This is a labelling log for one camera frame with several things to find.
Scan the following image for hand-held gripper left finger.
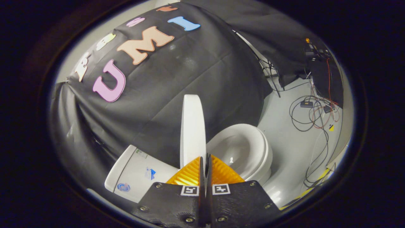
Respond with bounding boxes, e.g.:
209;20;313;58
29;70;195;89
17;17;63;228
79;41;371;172
131;156;206;228

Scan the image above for black backdrop cloth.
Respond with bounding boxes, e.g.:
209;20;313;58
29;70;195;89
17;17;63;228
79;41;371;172
51;0;320;190

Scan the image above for white ceramic toilet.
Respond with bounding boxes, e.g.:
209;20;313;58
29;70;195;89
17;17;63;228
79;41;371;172
104;123;273;203

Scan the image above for tangled floor cables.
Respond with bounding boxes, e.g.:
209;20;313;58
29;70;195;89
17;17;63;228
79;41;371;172
289;76;344;189

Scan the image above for yellow floor tape strip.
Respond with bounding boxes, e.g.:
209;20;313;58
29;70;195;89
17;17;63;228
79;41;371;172
280;168;333;210

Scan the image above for white toilet lid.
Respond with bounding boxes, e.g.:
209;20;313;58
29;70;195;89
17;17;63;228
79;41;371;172
180;94;207;168

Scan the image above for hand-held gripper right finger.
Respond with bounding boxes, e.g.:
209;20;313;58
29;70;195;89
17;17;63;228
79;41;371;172
206;154;281;228

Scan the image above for black tripod light stand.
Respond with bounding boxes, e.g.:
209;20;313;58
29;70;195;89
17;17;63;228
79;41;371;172
234;30;282;98

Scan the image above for orange and black device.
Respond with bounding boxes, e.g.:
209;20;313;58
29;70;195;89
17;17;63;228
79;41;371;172
304;38;330;61

